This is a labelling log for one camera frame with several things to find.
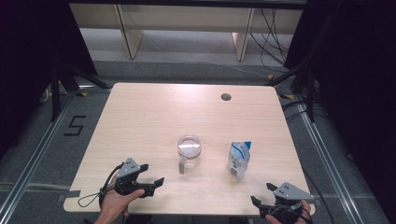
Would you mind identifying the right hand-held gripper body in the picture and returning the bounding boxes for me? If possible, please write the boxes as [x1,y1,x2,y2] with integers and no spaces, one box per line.
[260,182,315,224]

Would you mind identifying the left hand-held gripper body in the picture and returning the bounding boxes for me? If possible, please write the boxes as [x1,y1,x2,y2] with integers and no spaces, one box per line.
[114,157,156,199]

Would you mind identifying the white and blue pouch bag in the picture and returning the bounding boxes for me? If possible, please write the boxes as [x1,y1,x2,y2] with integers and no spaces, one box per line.
[228,141,252,181]

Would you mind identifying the clear plastic jar lid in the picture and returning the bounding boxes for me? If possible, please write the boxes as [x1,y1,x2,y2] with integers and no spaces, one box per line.
[177,133,203,175]

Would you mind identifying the person's right hand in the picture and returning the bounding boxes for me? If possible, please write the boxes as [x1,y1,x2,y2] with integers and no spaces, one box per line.
[264,200,313,224]

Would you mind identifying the person's left hand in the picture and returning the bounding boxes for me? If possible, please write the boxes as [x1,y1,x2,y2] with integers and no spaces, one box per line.
[99,175,146,217]

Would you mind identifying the grey tape strip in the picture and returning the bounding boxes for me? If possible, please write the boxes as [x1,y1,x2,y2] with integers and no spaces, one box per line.
[57,189,81,203]

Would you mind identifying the black metal stand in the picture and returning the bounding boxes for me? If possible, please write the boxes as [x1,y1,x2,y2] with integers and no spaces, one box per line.
[49,62,112,123]
[265,62,317,123]

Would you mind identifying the dark curtain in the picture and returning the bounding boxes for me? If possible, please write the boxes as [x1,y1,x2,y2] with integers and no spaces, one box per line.
[0,0,98,161]
[283,0,396,220]

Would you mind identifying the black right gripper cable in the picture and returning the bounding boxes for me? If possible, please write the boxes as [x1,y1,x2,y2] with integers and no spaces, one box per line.
[268,202,314,224]

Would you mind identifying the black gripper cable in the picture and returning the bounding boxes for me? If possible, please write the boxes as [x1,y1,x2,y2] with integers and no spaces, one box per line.
[78,161,125,209]
[268,202,314,224]

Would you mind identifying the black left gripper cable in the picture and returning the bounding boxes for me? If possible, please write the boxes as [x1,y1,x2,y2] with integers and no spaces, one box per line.
[78,161,125,209]

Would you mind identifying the metal floor rail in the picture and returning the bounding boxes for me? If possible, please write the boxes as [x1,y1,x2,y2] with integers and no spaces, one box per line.
[295,95,366,224]
[0,92,77,217]

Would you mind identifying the black floor cables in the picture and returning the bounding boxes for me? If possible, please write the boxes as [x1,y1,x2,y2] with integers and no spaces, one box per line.
[280,98,329,123]

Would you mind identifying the grey floor cable cover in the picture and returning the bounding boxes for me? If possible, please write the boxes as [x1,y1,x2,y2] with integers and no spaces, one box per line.
[0,181,72,191]

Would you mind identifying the black hanging cable bundle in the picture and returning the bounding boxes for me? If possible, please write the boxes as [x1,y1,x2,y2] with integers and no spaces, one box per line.
[248,7,291,75]

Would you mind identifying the light wooden desk frame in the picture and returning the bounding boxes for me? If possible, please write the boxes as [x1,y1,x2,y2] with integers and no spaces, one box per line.
[68,3,304,63]

